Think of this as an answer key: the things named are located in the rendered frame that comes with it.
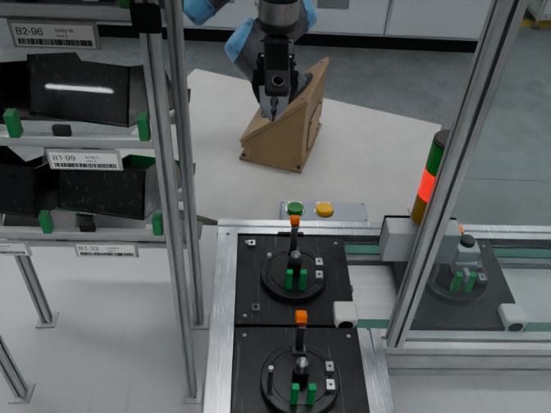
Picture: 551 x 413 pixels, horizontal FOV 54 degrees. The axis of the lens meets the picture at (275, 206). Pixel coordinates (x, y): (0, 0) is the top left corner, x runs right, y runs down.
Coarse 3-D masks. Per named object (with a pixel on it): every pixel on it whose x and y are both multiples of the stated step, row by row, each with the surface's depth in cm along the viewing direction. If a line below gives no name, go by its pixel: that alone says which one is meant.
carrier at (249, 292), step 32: (256, 256) 119; (288, 256) 117; (320, 256) 120; (256, 288) 112; (288, 288) 110; (320, 288) 111; (256, 320) 107; (288, 320) 107; (320, 320) 107; (352, 320) 106
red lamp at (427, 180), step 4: (424, 172) 82; (428, 172) 80; (424, 176) 82; (428, 176) 80; (432, 176) 80; (424, 180) 82; (428, 180) 81; (432, 180) 80; (420, 184) 83; (424, 184) 82; (428, 184) 81; (432, 184) 80; (420, 188) 83; (424, 188) 82; (428, 188) 81; (420, 192) 83; (424, 192) 82; (428, 192) 82; (420, 196) 84; (424, 196) 83; (428, 196) 82; (424, 200) 83
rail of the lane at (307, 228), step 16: (224, 224) 127; (240, 224) 128; (256, 224) 128; (272, 224) 128; (288, 224) 128; (304, 224) 128; (320, 224) 129; (336, 224) 129; (352, 224) 129; (368, 224) 129; (352, 240) 128; (368, 240) 128
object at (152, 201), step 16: (128, 160) 104; (144, 160) 105; (176, 160) 104; (64, 176) 78; (80, 176) 77; (96, 176) 77; (112, 176) 77; (128, 176) 76; (144, 176) 76; (176, 176) 92; (64, 192) 78; (80, 192) 78; (96, 192) 78; (112, 192) 77; (128, 192) 77; (144, 192) 77; (64, 208) 79; (80, 208) 79; (96, 208) 78; (112, 208) 78; (128, 208) 78; (144, 208) 78
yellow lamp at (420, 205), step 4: (416, 200) 85; (420, 200) 84; (416, 204) 85; (420, 204) 84; (424, 204) 83; (412, 208) 87; (416, 208) 85; (420, 208) 84; (424, 208) 84; (412, 212) 87; (416, 212) 86; (420, 212) 85; (412, 216) 87; (416, 216) 86; (420, 216) 85; (416, 220) 86; (420, 220) 86; (420, 224) 86
